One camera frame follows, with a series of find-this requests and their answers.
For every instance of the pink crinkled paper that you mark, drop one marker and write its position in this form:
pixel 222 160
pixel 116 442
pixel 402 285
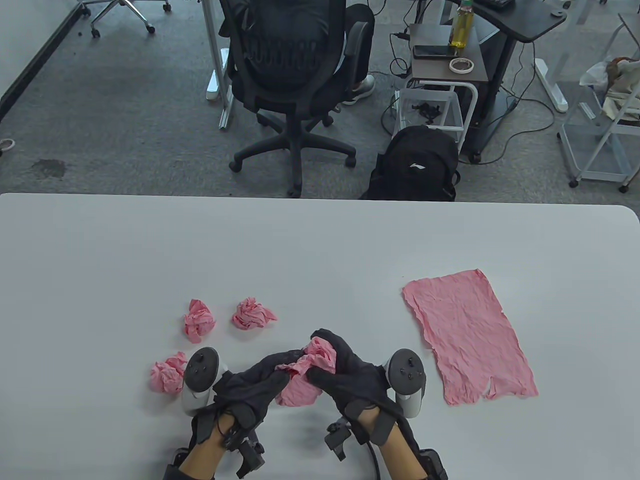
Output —
pixel 300 395
pixel 167 375
pixel 465 335
pixel 250 314
pixel 199 322

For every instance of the black backpack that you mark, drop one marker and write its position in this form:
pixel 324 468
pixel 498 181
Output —
pixel 415 165

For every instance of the person's left forearm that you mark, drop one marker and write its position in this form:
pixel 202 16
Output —
pixel 205 450

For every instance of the swivel chair with chrome base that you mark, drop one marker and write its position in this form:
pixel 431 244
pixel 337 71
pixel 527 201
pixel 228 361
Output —
pixel 132 10

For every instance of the white plastic bag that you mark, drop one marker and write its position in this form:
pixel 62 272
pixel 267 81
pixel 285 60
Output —
pixel 595 72

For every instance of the black phone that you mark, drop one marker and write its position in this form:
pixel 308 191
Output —
pixel 432 51

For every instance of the black mesh office chair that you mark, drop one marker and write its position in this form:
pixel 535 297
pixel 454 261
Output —
pixel 290 95

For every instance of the grey side table white frame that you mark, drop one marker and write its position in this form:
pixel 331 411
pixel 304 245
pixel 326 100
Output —
pixel 430 35

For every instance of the black keyboard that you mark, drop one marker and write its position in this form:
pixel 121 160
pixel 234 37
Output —
pixel 497 3

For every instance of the white desk leg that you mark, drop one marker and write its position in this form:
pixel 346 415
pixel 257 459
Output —
pixel 212 40

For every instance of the person's right hand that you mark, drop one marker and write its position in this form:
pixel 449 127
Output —
pixel 355 385

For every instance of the white wheeled rack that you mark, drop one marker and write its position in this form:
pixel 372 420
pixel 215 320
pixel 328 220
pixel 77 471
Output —
pixel 602 160

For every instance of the black white handheld controller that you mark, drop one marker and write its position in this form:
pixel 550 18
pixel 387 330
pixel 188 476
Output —
pixel 202 369
pixel 407 372

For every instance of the yellow drink bottle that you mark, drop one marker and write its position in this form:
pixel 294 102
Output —
pixel 461 30

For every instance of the beige cloth bundle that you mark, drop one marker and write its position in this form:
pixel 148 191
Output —
pixel 622 95

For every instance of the person's right forearm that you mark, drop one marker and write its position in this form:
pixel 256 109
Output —
pixel 395 450

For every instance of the black standing desk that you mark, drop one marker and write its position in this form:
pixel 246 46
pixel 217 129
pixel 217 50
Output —
pixel 530 22

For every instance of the white tape roll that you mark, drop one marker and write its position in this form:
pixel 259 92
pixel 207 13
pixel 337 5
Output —
pixel 12 143
pixel 462 72

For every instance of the person's left hand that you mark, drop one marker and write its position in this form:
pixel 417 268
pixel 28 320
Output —
pixel 250 385

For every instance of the grey round puck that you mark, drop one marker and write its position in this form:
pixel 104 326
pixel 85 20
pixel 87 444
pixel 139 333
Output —
pixel 556 13

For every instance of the white desk foot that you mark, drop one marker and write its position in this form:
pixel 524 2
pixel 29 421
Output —
pixel 550 85

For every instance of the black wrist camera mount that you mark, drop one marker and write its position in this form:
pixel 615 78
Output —
pixel 337 435
pixel 250 452

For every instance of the small black gadget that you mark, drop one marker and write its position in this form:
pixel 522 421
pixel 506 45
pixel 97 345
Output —
pixel 427 112

